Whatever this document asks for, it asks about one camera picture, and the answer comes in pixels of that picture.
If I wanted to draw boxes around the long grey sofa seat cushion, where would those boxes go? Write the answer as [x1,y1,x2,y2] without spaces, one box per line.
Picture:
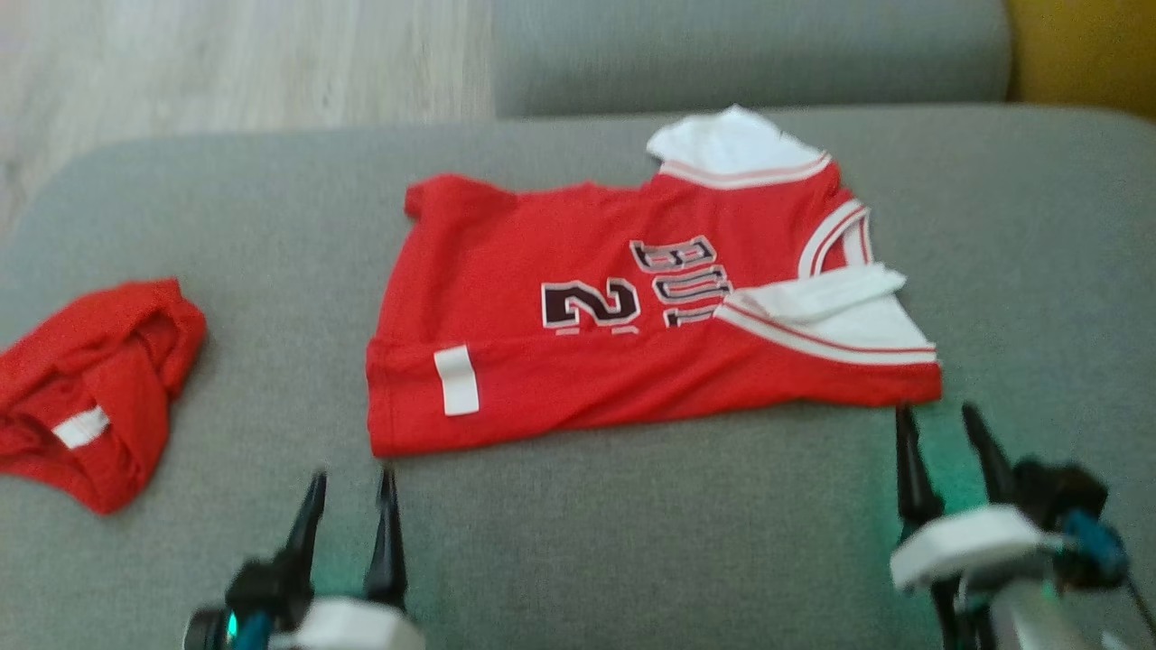
[492,0,1012,118]

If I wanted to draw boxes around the large yellow sofa back cushion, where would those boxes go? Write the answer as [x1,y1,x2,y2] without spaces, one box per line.
[1005,0,1156,123]

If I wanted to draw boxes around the red basketball jersey white sleeves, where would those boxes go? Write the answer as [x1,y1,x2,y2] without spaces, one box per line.
[364,104,943,459]

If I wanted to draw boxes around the large grey fabric ottoman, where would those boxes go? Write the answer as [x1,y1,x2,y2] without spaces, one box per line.
[0,104,1156,650]

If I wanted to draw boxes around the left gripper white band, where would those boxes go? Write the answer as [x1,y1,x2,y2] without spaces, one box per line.
[183,465,427,650]

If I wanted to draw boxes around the crumpled red mesh shorts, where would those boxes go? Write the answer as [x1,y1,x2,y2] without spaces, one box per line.
[0,278,209,515]

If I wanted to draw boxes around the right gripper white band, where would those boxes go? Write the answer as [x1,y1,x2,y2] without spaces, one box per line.
[890,404,1067,597]

